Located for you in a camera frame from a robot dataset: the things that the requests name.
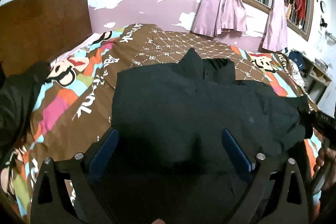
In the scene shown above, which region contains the black garment at bedside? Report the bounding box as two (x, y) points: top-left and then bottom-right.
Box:
(1, 61), (51, 163)

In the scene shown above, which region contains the brown patterned bedspread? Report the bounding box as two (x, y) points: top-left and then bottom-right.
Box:
(0, 23), (325, 222)

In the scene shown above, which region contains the person's right hand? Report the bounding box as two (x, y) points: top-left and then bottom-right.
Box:
(312, 147), (335, 194)

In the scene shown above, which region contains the black large shirt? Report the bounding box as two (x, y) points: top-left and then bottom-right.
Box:
(93, 50), (313, 223)

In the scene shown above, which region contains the brown wooden headboard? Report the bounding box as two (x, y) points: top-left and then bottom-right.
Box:
(0, 0), (92, 76)

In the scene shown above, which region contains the wooden side shelf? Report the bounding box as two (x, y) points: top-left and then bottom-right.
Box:
(300, 55), (332, 105)

